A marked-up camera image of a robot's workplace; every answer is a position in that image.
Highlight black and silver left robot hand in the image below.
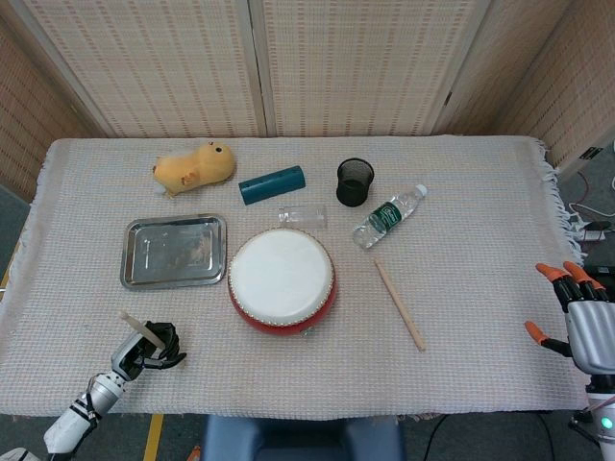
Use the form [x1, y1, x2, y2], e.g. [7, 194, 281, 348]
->
[111, 320, 188, 383]

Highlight orange-tipped silver right robot hand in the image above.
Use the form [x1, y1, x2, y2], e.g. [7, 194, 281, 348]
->
[524, 260, 615, 375]

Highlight wooden drumstick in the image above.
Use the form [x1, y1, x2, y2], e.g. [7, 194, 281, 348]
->
[373, 257, 428, 353]
[118, 310, 167, 349]

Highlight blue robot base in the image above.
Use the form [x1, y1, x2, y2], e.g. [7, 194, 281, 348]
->
[201, 413, 406, 461]

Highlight rectangular metal tray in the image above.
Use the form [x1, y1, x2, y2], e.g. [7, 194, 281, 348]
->
[118, 213, 229, 292]

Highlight red drum with white skin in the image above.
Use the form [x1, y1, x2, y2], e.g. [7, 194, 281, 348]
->
[226, 228, 339, 338]

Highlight white power strip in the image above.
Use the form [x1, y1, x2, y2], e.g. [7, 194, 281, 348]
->
[578, 220, 610, 244]

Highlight white woven tablecloth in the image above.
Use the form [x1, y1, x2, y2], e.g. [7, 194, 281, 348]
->
[0, 135, 594, 417]

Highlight yellow plush animal toy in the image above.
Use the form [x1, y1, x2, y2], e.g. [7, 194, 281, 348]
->
[152, 139, 238, 201]

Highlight teal block with holes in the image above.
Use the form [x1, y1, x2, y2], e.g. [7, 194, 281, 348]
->
[237, 163, 309, 208]

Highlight clear water bottle green label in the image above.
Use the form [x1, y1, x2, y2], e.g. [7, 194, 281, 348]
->
[351, 182, 430, 251]

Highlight black mesh pen holder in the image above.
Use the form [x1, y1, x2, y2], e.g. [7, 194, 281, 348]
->
[335, 158, 376, 209]

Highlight woven folding screen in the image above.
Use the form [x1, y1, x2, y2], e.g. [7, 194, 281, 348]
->
[0, 0, 615, 206]

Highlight white cable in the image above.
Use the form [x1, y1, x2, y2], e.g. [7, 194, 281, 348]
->
[568, 175, 615, 223]

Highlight red cable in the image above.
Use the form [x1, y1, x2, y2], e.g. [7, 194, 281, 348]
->
[573, 168, 593, 204]

